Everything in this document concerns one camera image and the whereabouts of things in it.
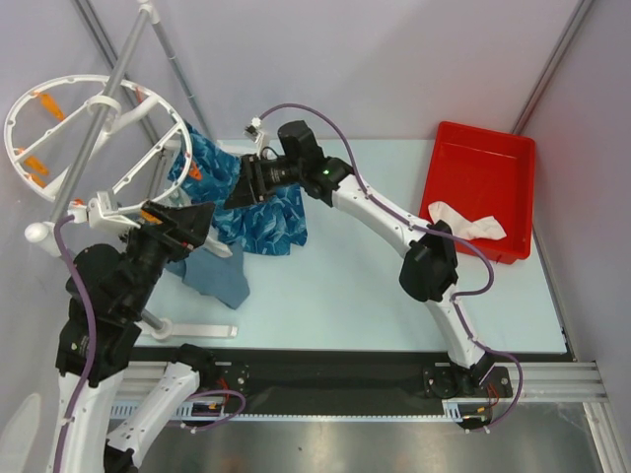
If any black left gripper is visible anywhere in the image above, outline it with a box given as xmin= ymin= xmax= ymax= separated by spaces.
xmin=116 ymin=197 xmax=217 ymax=314

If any white round clip hanger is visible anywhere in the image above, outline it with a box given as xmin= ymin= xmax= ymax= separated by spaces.
xmin=3 ymin=74 xmax=192 ymax=221

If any white sock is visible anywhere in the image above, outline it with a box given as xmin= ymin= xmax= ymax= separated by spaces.
xmin=203 ymin=229 xmax=233 ymax=258
xmin=426 ymin=199 xmax=508 ymax=242

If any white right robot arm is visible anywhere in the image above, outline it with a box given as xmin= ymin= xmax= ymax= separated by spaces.
xmin=225 ymin=118 xmax=494 ymax=395

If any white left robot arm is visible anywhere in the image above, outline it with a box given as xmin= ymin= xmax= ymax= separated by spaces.
xmin=48 ymin=201 xmax=220 ymax=472

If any blue patterned cloth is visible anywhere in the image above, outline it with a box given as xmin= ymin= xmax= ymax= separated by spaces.
xmin=180 ymin=124 xmax=308 ymax=256

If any grey blue sock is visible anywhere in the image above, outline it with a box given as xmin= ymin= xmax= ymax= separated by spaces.
xmin=166 ymin=243 xmax=250 ymax=309

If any red plastic tray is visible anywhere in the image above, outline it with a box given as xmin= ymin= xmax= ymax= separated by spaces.
xmin=419 ymin=121 xmax=536 ymax=265

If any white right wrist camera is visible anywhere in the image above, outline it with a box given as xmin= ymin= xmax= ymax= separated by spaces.
xmin=244 ymin=116 xmax=270 ymax=156

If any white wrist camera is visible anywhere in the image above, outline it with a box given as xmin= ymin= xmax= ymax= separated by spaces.
xmin=67 ymin=191 xmax=141 ymax=236
xmin=244 ymin=116 xmax=270 ymax=156

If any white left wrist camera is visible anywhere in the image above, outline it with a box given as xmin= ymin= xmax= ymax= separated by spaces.
xmin=67 ymin=191 xmax=141 ymax=236

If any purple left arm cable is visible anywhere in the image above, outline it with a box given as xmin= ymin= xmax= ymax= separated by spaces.
xmin=51 ymin=214 xmax=247 ymax=473

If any grey drying rack frame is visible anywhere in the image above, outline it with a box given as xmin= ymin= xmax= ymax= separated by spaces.
xmin=24 ymin=0 xmax=273 ymax=342

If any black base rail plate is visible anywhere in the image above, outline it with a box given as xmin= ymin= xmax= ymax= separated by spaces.
xmin=132 ymin=345 xmax=514 ymax=417

